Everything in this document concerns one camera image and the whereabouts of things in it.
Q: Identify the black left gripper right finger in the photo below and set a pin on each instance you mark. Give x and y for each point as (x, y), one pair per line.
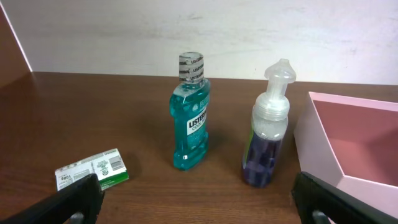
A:
(319, 202)

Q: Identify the blue Listerine mouthwash bottle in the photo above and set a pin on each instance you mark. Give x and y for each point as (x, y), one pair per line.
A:
(188, 107)

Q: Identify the pink open box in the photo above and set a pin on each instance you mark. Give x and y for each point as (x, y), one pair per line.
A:
(351, 143)

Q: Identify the green Dettol soap bar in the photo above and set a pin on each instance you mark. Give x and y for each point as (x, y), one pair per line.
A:
(108, 166)

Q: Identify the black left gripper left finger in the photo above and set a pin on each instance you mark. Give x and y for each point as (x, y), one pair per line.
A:
(80, 202)

